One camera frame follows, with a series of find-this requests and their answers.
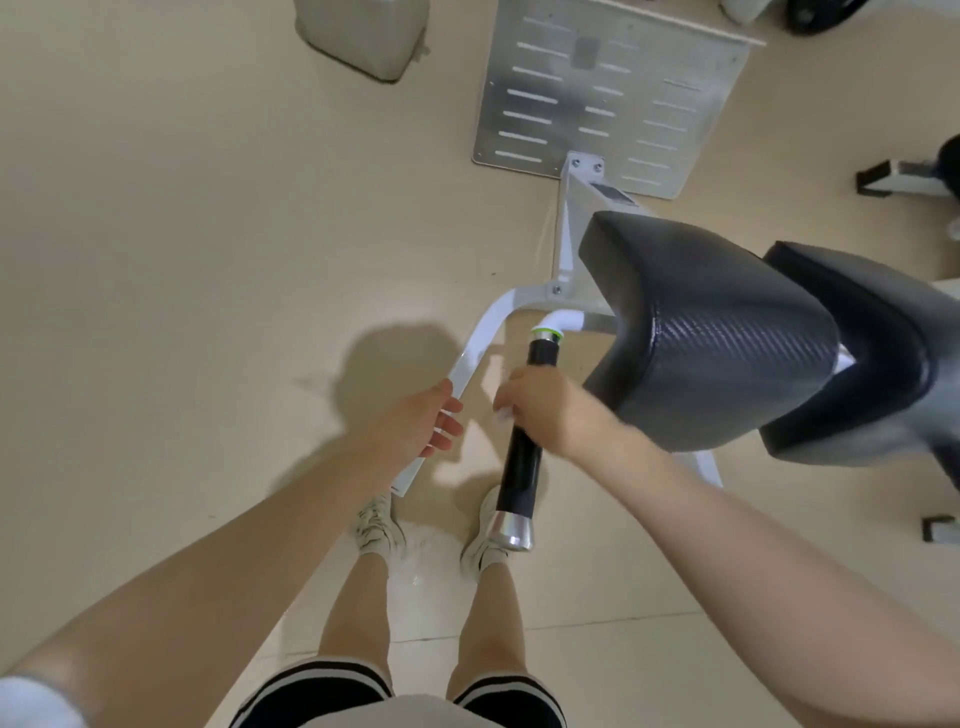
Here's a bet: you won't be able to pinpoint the person's right forearm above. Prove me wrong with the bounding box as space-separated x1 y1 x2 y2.
592 427 960 728

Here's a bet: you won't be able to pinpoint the person's left hand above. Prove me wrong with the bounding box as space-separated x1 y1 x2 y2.
374 378 466 481

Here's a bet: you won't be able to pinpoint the person's right hand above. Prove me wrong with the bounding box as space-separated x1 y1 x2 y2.
491 365 624 463

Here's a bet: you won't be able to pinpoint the person's left forearm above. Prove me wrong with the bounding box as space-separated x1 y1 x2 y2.
14 449 410 728

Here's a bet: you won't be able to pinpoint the person's right beige sneaker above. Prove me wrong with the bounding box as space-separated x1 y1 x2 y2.
459 485 511 575

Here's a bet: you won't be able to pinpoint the person's leg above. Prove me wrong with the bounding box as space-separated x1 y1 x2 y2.
446 562 526 699
318 551 393 669

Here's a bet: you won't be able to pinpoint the perforated metal footplate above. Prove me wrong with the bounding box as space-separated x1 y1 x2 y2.
472 0 766 200

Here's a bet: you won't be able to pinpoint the person's left leg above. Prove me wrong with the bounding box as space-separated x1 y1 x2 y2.
318 551 393 669

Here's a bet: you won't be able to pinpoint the person's black striped shorts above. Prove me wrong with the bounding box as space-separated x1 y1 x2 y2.
228 656 568 728

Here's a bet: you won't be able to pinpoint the black textured cushion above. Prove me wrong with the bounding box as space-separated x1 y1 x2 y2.
577 211 841 454

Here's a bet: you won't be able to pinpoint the black cushion with small dents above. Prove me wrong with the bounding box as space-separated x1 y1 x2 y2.
757 241 960 493

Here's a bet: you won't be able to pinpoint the black weight plate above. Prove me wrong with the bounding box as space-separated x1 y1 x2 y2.
783 0 871 37

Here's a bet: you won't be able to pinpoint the person's left beige sneaker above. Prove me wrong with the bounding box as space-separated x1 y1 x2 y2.
352 491 408 560

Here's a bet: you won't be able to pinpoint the person's right leg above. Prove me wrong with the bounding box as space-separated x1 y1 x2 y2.
446 562 526 699

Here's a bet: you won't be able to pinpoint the black grip bar silver cap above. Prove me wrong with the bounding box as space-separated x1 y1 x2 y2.
491 326 565 553

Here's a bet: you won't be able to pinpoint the person's grey white shirt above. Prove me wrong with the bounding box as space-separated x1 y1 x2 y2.
0 674 481 728

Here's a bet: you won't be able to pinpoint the white exercise machine black roller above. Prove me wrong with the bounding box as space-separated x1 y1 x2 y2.
857 134 960 241

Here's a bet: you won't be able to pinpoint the person's beige sneaker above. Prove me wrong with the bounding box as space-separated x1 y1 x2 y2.
352 491 408 560
459 485 511 575

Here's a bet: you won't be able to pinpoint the white machine frame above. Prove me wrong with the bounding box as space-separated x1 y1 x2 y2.
389 0 960 553

